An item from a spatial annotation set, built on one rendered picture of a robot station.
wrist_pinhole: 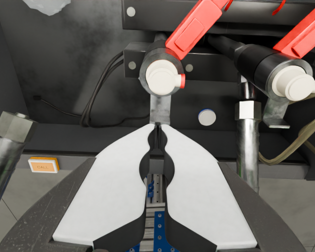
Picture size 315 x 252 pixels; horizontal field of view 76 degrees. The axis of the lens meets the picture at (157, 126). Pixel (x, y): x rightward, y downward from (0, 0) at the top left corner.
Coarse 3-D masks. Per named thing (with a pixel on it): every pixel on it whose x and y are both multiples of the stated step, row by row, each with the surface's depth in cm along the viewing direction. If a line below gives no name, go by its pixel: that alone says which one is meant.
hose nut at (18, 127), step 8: (8, 112) 13; (16, 112) 14; (0, 120) 13; (8, 120) 13; (16, 120) 13; (24, 120) 13; (32, 120) 14; (0, 128) 13; (8, 128) 13; (16, 128) 13; (24, 128) 13; (32, 128) 14; (8, 136) 13; (16, 136) 13; (24, 136) 13
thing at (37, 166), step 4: (56, 160) 40; (32, 164) 39; (36, 164) 39; (40, 164) 39; (44, 164) 39; (48, 164) 39; (52, 164) 39; (56, 164) 40; (36, 168) 40; (40, 168) 40; (44, 168) 40; (48, 168) 40; (52, 168) 40
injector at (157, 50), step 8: (160, 32) 27; (160, 40) 17; (152, 48) 14; (160, 48) 13; (168, 48) 14; (144, 56) 15; (152, 56) 12; (160, 56) 12; (168, 56) 12; (176, 56) 13; (144, 64) 12; (176, 64) 12; (144, 72) 12; (144, 80) 13; (144, 88) 13; (176, 88) 13; (160, 96) 13
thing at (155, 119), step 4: (152, 116) 14; (156, 116) 14; (160, 116) 14; (164, 116) 14; (168, 116) 14; (152, 120) 14; (156, 120) 14; (160, 120) 14; (164, 120) 14; (168, 120) 14; (156, 124) 14; (160, 124) 14; (168, 124) 14
